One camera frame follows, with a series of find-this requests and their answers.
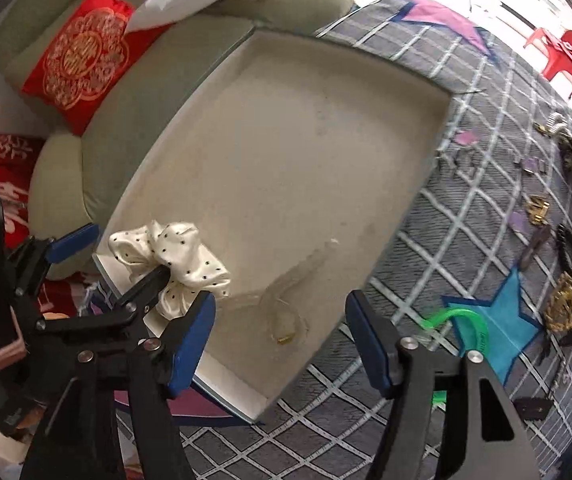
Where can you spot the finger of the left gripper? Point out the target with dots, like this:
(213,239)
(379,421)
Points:
(29,262)
(127,316)

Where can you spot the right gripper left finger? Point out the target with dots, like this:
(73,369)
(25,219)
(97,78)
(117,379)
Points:
(77,437)

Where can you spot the white polka dot scrunchie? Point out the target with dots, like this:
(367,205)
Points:
(178,247)

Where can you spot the green plastic bangle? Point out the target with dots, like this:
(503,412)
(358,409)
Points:
(470,327)

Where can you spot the dark brown snap hairclip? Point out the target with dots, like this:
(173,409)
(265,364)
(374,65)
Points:
(539,237)

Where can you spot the black rectangular hair clip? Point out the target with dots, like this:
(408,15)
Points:
(533,409)

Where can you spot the red printed blanket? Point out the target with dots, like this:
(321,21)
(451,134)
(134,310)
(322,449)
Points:
(18,155)

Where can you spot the red embroidered cushion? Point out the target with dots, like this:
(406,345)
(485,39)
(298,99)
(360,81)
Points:
(86,59)

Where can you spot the white cardboard tray box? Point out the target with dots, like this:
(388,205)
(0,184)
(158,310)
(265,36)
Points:
(297,159)

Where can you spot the grey checked star tablecloth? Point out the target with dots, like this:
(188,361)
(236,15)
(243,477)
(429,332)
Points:
(460,239)

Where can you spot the black lightning hairpins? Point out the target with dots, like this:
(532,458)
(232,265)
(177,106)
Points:
(465,161)

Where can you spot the red plastic chair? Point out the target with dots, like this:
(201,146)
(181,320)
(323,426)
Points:
(558,51)

